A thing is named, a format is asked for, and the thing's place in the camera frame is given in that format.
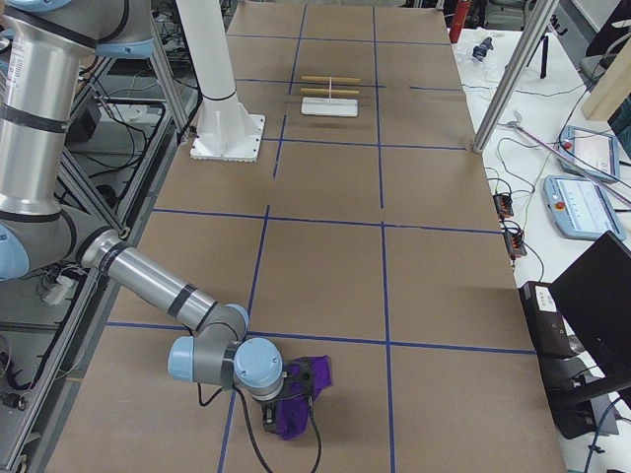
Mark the near teach pendant tablet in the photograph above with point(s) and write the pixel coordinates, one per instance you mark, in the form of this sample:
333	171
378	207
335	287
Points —
580	209

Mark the teach pendant tablet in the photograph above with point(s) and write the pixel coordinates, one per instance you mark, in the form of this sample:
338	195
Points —
580	209
596	152

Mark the purple towel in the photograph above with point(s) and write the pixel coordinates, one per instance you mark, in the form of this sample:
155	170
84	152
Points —
293	415

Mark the red cylinder bottle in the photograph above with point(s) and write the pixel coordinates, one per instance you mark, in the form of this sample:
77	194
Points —
459	20

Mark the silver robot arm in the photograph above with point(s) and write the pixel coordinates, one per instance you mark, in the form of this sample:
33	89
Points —
51	38

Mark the aluminium frame post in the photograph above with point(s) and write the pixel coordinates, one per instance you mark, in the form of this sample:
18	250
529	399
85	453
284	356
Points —
523	51

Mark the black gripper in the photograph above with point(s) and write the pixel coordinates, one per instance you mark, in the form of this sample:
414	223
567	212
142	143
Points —
270	414

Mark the white wooden towel rack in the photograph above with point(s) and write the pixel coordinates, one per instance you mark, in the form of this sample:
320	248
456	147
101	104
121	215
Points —
330	96

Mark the folded blue umbrella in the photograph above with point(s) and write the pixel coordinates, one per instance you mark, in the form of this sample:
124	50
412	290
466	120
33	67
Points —
481	50

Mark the black monitor stand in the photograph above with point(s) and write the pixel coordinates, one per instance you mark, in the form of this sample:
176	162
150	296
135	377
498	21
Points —
579	326

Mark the far teach pendant tablet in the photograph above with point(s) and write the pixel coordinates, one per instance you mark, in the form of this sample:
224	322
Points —
596	152

